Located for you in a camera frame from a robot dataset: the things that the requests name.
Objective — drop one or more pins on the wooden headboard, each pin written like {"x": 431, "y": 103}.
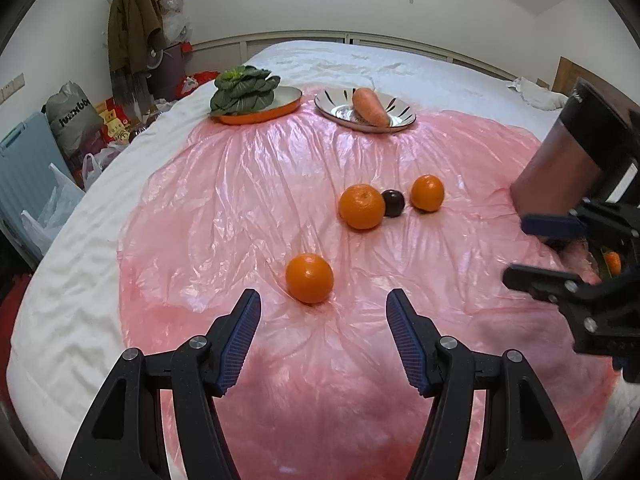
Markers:
{"x": 570, "y": 75}

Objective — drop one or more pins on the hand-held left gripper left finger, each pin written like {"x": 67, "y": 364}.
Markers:
{"x": 240, "y": 345}

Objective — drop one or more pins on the white pillow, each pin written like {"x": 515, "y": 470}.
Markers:
{"x": 537, "y": 94}

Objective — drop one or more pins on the light blue suitcase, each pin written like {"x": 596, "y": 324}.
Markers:
{"x": 25, "y": 170}

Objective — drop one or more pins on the dark purple bin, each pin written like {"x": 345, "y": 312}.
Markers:
{"x": 167, "y": 72}

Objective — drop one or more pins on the dark purple plum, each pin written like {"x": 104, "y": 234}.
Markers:
{"x": 393, "y": 203}

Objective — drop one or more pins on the pink plastic sheet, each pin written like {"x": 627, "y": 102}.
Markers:
{"x": 225, "y": 210}

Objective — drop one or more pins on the orange-rimmed plate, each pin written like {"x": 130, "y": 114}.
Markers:
{"x": 285, "y": 102}

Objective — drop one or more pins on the red bag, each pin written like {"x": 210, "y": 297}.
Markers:
{"x": 197, "y": 82}

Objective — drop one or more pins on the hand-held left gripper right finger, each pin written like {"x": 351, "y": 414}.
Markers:
{"x": 407, "y": 345}

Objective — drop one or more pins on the wall switch panel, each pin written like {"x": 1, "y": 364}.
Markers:
{"x": 12, "y": 86}

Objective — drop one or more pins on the orange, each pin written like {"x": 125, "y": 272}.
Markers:
{"x": 612, "y": 261}
{"x": 427, "y": 192}
{"x": 362, "y": 206}
{"x": 309, "y": 278}

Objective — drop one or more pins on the yellow and red box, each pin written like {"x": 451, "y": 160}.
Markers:
{"x": 112, "y": 122}

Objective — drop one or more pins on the carrot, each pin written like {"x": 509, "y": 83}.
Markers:
{"x": 371, "y": 106}

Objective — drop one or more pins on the white plastic bag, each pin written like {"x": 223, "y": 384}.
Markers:
{"x": 95, "y": 172}

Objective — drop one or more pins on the green bok choy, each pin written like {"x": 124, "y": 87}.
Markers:
{"x": 242, "y": 90}

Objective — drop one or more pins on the grey plaid scarf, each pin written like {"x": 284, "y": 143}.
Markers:
{"x": 130, "y": 87}

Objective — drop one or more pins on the silver patterned plate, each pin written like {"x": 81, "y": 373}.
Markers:
{"x": 400, "y": 115}

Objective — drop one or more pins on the clear plastic bag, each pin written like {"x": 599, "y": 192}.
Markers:
{"x": 50, "y": 215}

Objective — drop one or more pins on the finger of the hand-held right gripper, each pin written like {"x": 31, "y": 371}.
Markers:
{"x": 540, "y": 282}
{"x": 547, "y": 225}

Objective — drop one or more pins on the olive green coat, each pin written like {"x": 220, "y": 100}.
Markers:
{"x": 132, "y": 20}

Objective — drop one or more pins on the grey printed bag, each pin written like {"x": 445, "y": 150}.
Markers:
{"x": 72, "y": 120}

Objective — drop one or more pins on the pile of clear plastic bags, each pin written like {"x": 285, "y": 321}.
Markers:
{"x": 175, "y": 17}

